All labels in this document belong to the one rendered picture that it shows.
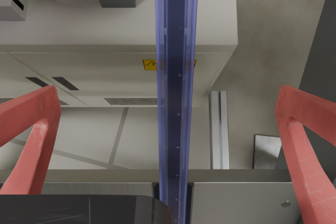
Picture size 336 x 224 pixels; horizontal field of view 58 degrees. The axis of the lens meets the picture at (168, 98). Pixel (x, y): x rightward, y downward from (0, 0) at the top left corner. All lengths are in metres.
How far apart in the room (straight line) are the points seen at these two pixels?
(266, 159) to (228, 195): 0.89
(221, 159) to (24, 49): 0.48
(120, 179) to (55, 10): 0.35
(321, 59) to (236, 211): 0.10
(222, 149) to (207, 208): 0.54
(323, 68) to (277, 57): 0.98
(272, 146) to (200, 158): 0.25
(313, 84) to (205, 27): 0.29
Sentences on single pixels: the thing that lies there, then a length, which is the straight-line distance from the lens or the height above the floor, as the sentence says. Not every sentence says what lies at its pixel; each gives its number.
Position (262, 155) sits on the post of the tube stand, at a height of 0.01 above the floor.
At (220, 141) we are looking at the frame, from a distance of 0.74.
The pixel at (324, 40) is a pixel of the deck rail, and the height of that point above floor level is 0.88.
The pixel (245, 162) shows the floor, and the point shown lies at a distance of 1.07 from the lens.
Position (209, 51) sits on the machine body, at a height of 0.59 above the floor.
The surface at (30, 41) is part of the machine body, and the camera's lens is 0.49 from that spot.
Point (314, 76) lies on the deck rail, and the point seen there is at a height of 0.87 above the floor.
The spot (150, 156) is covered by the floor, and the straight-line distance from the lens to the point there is 1.04.
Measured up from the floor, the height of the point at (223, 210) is 0.84.
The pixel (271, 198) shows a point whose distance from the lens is 0.20.
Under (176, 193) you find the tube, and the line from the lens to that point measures 0.16.
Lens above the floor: 1.03
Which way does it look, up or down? 79 degrees down
